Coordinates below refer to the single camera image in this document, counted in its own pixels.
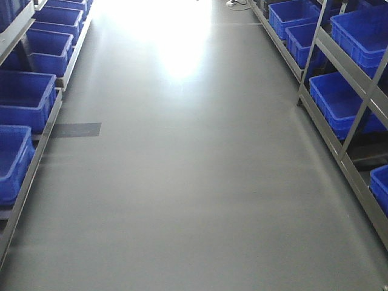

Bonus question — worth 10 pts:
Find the steel shelf rack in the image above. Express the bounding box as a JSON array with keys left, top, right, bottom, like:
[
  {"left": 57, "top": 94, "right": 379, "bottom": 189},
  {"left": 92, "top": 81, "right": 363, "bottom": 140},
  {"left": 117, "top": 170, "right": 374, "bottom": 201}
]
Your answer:
[
  {"left": 249, "top": 1, "right": 387, "bottom": 243},
  {"left": 1, "top": 1, "right": 96, "bottom": 264}
]

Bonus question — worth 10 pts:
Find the right steel shelf rack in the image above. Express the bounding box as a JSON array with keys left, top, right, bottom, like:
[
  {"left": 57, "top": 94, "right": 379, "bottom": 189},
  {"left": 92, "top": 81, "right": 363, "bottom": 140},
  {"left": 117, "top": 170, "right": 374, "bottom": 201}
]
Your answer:
[{"left": 249, "top": 1, "right": 387, "bottom": 243}]

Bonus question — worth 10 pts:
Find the left steel shelf rack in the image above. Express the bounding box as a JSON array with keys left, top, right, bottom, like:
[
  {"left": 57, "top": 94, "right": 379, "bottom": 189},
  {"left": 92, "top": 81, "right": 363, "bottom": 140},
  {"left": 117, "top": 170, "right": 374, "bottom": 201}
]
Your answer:
[{"left": 1, "top": 1, "right": 96, "bottom": 264}]

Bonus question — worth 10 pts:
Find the blue bin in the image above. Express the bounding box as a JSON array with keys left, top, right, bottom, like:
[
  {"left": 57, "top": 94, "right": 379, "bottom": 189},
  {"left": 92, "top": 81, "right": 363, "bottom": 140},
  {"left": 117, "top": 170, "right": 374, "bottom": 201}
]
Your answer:
[
  {"left": 27, "top": 28, "right": 73, "bottom": 78},
  {"left": 1, "top": 125, "right": 35, "bottom": 206},
  {"left": 330, "top": 4, "right": 387, "bottom": 78},
  {"left": 1, "top": 70, "right": 56, "bottom": 134},
  {"left": 31, "top": 6, "right": 84, "bottom": 45},
  {"left": 370, "top": 165, "right": 387, "bottom": 216},
  {"left": 269, "top": 0, "right": 320, "bottom": 41},
  {"left": 285, "top": 22, "right": 316, "bottom": 69},
  {"left": 309, "top": 71, "right": 387, "bottom": 141}
]

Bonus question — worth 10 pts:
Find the blue bin right nearest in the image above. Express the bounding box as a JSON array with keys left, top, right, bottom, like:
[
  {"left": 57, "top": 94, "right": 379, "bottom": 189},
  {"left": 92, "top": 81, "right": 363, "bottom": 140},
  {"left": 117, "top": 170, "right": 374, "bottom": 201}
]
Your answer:
[{"left": 370, "top": 165, "right": 387, "bottom": 216}]

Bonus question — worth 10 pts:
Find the blue bin right lower middle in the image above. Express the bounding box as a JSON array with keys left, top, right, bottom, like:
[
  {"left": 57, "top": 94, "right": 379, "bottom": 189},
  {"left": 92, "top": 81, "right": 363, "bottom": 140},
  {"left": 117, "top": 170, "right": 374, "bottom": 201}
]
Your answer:
[{"left": 309, "top": 71, "right": 387, "bottom": 141}]

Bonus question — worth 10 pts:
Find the blue bin left nearest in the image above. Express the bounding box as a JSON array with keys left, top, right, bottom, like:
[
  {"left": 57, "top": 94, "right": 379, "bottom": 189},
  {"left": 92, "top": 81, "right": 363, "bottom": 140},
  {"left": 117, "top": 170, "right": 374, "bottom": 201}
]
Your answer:
[{"left": 1, "top": 125, "right": 35, "bottom": 206}]

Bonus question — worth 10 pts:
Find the blue bin right upper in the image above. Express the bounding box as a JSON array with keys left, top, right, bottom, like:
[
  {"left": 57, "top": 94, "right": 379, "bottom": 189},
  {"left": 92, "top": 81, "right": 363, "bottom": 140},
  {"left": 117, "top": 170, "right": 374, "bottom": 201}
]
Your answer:
[{"left": 330, "top": 4, "right": 387, "bottom": 78}]

